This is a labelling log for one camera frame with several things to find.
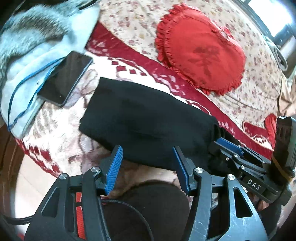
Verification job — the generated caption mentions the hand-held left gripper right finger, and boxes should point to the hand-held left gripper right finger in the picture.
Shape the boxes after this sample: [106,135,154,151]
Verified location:
[172,146,269,241]

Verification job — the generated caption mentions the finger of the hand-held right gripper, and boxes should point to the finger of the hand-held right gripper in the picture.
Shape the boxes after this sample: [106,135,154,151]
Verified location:
[209,142,243,173]
[214,137,249,158]

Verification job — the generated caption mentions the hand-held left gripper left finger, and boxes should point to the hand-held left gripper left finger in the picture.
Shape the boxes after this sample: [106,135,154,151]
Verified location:
[24,145,123,241]

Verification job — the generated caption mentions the black pants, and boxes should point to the black pants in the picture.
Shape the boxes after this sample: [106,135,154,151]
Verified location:
[79,77,234,172]

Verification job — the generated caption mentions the small red heart pillow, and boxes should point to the small red heart pillow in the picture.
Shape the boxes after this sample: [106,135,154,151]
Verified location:
[264,114,278,150]

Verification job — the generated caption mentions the red patterned fleece blanket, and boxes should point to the red patterned fleece blanket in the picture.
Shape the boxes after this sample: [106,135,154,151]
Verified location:
[14,22,279,186]

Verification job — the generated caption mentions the beige cloth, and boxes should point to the beige cloth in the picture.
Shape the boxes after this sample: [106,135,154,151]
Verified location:
[277,74,296,117]

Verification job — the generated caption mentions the large red heart pillow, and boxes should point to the large red heart pillow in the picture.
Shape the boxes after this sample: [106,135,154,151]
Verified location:
[154,3,246,96]

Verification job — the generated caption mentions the grey garment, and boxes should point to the grey garment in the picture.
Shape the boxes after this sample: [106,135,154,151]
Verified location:
[265,36,289,72]

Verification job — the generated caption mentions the black smartphone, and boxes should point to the black smartphone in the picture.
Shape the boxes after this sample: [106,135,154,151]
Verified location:
[37,51,93,107]

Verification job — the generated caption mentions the light blue fleece jacket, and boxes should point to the light blue fleece jacket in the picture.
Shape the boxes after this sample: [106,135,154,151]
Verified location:
[0,0,100,139]

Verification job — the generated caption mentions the beige floral quilt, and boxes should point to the beige floral quilt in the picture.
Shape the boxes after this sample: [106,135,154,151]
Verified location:
[85,0,286,123]

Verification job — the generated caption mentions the thin black cable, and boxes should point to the thin black cable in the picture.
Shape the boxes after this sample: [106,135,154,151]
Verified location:
[102,199,155,241]

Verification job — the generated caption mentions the black braided cable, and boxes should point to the black braided cable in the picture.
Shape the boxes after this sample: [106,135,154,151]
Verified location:
[4,214,36,227]

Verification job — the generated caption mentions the blue cord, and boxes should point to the blue cord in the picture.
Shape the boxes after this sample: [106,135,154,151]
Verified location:
[7,57,68,131]

